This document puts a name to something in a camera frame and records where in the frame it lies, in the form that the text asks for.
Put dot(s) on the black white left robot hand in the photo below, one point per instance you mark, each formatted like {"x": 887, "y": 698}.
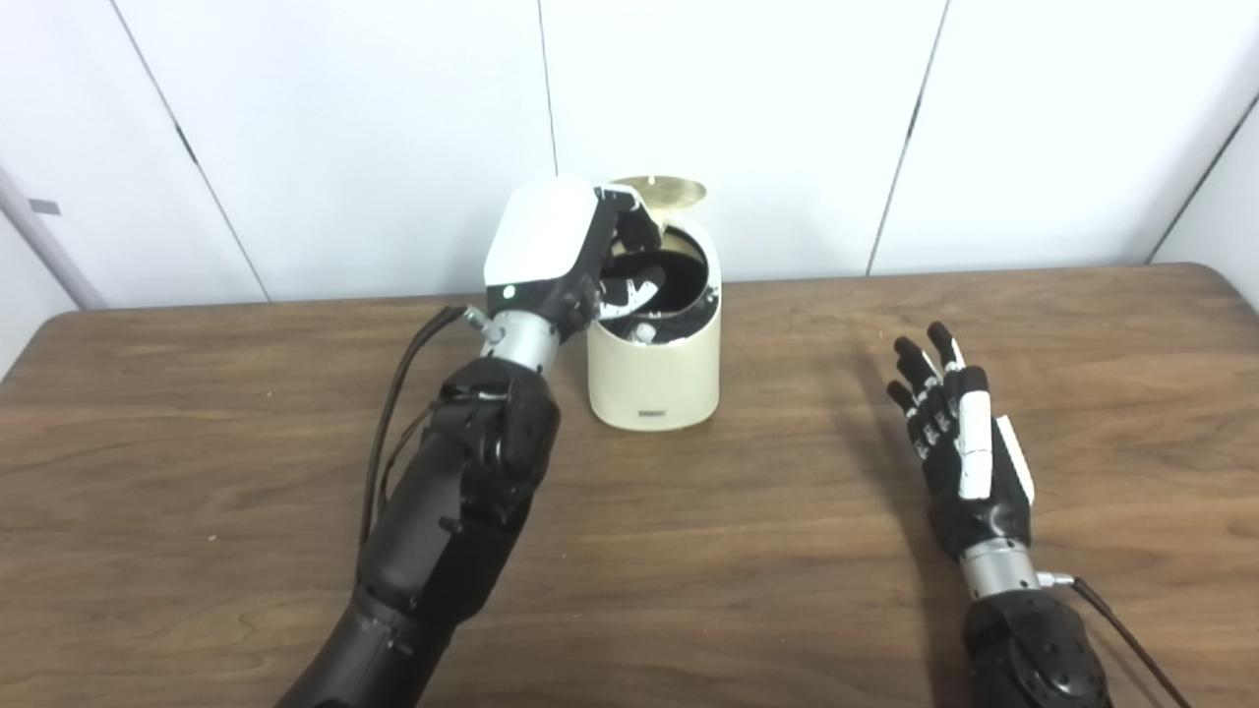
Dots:
{"x": 541, "y": 231}

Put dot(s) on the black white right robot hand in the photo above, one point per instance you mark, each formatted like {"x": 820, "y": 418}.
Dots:
{"x": 974, "y": 452}

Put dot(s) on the round cream bin lid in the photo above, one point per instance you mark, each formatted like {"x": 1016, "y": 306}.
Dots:
{"x": 669, "y": 192}

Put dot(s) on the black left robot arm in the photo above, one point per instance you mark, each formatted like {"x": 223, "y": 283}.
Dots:
{"x": 452, "y": 501}

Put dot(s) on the black bin liner bag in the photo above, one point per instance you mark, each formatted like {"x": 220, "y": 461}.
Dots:
{"x": 684, "y": 280}

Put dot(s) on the cream-colored bin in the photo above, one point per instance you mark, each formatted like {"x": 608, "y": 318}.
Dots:
{"x": 654, "y": 383}

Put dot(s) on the small gray wall tag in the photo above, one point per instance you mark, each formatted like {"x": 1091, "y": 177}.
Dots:
{"x": 44, "y": 206}

